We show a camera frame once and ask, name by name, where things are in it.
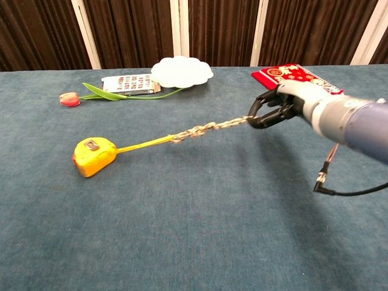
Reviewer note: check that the white frame post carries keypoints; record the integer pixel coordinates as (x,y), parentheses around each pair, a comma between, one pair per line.
(259,30)
(179,27)
(369,30)
(86,33)

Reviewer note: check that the white cloud-shaped plate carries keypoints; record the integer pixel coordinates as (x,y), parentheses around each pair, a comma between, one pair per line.
(182,72)

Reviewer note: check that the robot right five-finger hand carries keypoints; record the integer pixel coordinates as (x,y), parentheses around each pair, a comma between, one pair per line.
(298,97)

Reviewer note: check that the yellow tape measure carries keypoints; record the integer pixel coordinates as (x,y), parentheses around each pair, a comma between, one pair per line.
(94,156)

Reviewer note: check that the artificial red tulip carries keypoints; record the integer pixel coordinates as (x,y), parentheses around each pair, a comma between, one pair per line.
(69,99)

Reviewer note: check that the blue felt table mat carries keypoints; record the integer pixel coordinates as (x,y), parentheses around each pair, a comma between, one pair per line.
(182,227)

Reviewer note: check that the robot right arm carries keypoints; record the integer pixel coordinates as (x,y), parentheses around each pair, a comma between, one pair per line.
(354,121)

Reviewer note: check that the red patterned booklet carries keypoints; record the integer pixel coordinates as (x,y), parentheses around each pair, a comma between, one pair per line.
(272,74)

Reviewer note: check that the white book with picture grid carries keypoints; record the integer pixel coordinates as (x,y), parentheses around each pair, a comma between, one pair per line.
(130,84)

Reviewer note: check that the dark brown curtain panel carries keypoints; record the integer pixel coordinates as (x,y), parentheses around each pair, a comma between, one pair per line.
(39,33)
(133,30)
(381,51)
(309,30)
(221,30)

